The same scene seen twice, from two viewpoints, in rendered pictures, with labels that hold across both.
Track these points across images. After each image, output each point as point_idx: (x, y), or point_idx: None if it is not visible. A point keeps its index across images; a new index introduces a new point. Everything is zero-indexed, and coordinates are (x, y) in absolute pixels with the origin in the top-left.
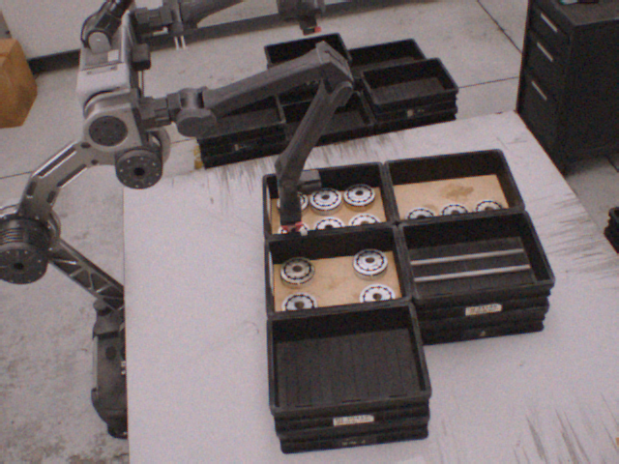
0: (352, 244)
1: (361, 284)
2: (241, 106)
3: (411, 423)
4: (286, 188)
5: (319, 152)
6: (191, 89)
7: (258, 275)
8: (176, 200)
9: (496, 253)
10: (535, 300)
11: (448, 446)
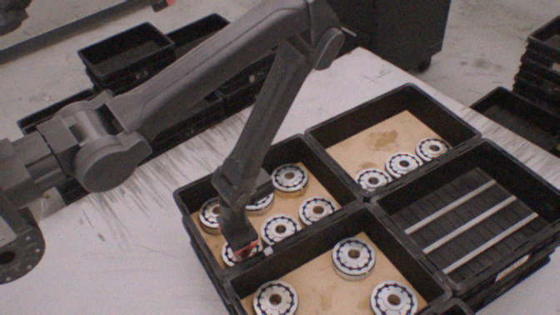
0: (323, 241)
1: (357, 287)
2: (182, 111)
3: None
4: (240, 206)
5: (199, 142)
6: (82, 104)
7: (207, 313)
8: (54, 252)
9: (472, 194)
10: (557, 235)
11: None
